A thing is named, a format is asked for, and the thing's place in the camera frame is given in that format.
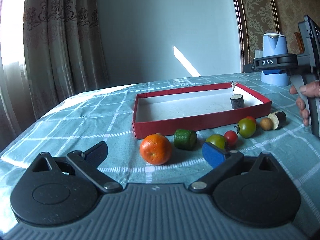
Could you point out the light blue kettle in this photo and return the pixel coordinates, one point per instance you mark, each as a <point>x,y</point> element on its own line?
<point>273,45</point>

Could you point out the orange mandarin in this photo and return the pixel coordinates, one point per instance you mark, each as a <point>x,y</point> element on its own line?
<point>156,149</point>

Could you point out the dark eggplant chunk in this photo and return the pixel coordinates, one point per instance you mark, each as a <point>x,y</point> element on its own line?
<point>237,101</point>

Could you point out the brown patterned curtain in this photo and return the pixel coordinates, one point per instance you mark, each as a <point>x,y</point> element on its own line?
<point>50,50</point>

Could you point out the yellow-green tomato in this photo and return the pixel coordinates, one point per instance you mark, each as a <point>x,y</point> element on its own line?
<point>217,140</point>

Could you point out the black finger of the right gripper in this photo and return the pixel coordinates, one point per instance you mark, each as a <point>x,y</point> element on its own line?
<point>274,71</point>

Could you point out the green tomato with stem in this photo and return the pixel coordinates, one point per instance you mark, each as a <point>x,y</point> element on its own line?
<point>246,127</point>

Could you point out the green cucumber chunk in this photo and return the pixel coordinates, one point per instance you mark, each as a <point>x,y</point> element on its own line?
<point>185,139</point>

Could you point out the eggplant chunk with white cut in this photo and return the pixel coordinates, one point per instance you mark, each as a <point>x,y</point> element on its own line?
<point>278,119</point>

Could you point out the teal checked bed sheet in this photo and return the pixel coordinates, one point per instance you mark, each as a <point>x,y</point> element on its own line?
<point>106,115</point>

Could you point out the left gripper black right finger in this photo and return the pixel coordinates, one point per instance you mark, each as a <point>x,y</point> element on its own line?
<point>224,164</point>

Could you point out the small red cherry tomato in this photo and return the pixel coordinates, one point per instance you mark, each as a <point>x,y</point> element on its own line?
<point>252,118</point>

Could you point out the dark wooden wall trim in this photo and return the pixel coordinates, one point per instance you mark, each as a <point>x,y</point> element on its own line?
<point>243,33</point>

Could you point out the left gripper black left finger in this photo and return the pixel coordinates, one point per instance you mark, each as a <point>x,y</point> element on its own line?
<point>86,163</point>

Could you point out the small brown longan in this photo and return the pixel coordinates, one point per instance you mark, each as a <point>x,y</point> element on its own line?
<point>266,124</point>

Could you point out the red shallow cardboard box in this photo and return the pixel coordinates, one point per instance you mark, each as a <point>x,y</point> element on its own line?
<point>195,108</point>

